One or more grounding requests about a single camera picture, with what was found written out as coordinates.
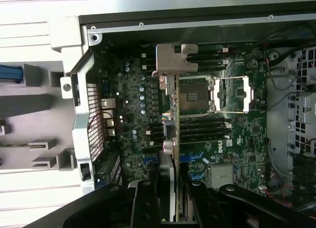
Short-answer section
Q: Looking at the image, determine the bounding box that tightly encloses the green RAM stick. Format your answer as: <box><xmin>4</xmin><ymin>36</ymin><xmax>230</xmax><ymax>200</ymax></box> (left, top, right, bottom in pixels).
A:
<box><xmin>0</xmin><ymin>143</ymin><xmax>32</xmax><ymax>149</ymax></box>

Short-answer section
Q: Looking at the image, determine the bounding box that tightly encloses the silver chipset heat sink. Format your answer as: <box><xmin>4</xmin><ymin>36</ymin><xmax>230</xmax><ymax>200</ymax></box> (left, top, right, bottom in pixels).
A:
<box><xmin>209</xmin><ymin>163</ymin><xmax>236</xmax><ymax>187</ymax></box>

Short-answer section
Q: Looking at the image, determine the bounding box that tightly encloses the black open PC case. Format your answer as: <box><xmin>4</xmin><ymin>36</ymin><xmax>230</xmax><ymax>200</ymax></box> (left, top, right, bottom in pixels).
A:
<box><xmin>48</xmin><ymin>12</ymin><xmax>316</xmax><ymax>228</ymax></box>

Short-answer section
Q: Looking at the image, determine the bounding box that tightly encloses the blue expansion slot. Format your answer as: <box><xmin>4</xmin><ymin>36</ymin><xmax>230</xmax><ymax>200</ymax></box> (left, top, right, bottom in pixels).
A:
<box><xmin>143</xmin><ymin>151</ymin><xmax>206</xmax><ymax>165</ymax></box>

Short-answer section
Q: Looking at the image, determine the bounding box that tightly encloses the black RAM slot bank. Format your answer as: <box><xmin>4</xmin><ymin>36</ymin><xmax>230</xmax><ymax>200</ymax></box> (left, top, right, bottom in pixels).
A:
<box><xmin>150</xmin><ymin>116</ymin><xmax>232</xmax><ymax>143</ymax></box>
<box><xmin>174</xmin><ymin>46</ymin><xmax>229</xmax><ymax>71</ymax></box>

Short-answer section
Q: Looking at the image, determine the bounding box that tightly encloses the grey parts rack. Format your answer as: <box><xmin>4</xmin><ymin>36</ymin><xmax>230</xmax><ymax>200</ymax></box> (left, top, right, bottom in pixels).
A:
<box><xmin>0</xmin><ymin>62</ymin><xmax>77</xmax><ymax>172</ymax></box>

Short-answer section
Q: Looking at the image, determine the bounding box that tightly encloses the CPU socket with metal frame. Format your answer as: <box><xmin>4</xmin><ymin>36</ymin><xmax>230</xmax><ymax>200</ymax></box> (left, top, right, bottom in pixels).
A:
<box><xmin>211</xmin><ymin>75</ymin><xmax>255</xmax><ymax>114</ymax></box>

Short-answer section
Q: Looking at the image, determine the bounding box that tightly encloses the silver drive cage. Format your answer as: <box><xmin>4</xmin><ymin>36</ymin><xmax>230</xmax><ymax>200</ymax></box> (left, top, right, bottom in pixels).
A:
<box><xmin>266</xmin><ymin>46</ymin><xmax>316</xmax><ymax>169</ymax></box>

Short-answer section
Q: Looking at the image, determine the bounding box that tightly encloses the blue disk caddy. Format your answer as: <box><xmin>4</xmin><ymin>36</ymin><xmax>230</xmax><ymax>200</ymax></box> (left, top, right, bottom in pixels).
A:
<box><xmin>0</xmin><ymin>64</ymin><xmax>23</xmax><ymax>82</ymax></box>

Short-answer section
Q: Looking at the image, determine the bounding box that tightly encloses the green motherboard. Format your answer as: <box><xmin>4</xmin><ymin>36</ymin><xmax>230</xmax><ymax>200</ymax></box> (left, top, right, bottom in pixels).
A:
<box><xmin>98</xmin><ymin>40</ymin><xmax>272</xmax><ymax>196</ymax></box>

